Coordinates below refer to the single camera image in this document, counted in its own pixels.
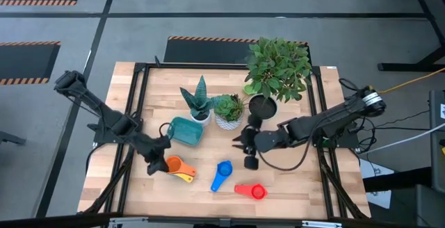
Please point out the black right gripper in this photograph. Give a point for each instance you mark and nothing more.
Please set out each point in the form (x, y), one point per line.
(267, 141)

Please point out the succulent in patterned pot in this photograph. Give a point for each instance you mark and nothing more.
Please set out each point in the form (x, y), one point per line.
(227, 108)

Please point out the leafy plant in white pot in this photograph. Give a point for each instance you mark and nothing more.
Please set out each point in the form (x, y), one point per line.
(274, 68)

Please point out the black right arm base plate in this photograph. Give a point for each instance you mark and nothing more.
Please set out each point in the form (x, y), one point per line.
(347, 142)

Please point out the medium blue measuring cup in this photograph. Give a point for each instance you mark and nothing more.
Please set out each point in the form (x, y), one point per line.
(224, 169)

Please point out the snake plant in white pot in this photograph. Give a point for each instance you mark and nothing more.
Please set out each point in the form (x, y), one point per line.
(200, 99)

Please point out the black aluminium table frame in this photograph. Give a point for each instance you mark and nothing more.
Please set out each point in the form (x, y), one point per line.
(208, 66)

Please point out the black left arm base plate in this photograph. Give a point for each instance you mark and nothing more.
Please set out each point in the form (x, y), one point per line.
(99, 139)

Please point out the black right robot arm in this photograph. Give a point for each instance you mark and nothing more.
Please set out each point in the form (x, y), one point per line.
(333, 116)

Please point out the white floor sheet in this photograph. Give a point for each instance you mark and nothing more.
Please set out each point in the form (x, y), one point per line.
(382, 200)

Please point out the yellow measuring cup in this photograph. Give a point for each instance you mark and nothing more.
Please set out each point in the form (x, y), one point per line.
(187, 178)

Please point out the black crossbar with silver brackets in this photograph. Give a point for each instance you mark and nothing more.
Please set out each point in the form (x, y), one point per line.
(222, 222)

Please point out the teal plastic basket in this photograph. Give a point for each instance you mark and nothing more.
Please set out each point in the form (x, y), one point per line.
(186, 131)

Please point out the dark furniture foot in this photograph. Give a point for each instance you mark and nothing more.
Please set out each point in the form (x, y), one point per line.
(10, 138)

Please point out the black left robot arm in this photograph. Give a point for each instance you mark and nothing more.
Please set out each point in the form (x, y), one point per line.
(101, 111)

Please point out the red measuring cup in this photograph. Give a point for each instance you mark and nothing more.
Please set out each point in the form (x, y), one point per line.
(258, 192)

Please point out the orange measuring cup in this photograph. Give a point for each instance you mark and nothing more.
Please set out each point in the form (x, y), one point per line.
(175, 165)

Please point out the black metal stand legs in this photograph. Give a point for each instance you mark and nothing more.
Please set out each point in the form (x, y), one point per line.
(400, 67)

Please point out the grey cabinet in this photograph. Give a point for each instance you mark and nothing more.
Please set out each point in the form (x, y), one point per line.
(436, 134)

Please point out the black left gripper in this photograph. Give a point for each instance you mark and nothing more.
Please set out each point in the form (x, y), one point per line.
(153, 148)

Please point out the dark box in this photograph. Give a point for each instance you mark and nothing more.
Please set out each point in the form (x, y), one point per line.
(427, 207)

